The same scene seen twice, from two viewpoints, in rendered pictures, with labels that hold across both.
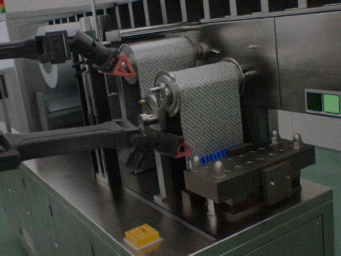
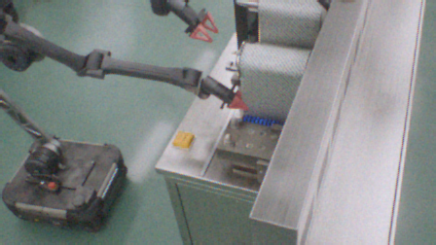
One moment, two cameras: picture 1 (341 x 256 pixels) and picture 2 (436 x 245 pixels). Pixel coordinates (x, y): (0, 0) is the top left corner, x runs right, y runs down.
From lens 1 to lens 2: 1.44 m
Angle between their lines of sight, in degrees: 57
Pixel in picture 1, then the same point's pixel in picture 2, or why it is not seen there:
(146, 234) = (180, 142)
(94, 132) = (158, 74)
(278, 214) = (253, 192)
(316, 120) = not seen: outside the picture
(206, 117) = (265, 92)
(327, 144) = not seen: outside the picture
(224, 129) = (282, 107)
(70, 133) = (141, 70)
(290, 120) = not seen: outside the picture
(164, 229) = (200, 144)
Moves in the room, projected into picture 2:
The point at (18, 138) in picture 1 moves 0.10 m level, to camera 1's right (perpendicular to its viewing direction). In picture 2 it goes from (108, 63) to (121, 75)
